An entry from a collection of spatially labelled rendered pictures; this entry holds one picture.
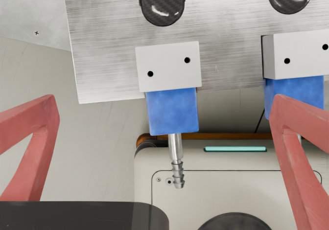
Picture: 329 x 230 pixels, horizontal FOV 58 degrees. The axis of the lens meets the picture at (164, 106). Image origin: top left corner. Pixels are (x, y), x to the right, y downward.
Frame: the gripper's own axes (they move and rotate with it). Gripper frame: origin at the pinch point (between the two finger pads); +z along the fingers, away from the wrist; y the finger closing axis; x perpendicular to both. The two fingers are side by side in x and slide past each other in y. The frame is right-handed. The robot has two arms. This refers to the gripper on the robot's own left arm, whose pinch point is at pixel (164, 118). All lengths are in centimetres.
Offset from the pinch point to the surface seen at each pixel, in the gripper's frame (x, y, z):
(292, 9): 0.5, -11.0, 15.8
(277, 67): 3.6, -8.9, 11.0
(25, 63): 44, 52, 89
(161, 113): 7.6, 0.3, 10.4
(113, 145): 72, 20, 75
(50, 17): 2.8, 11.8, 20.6
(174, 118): 8.0, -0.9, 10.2
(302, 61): 3.1, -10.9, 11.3
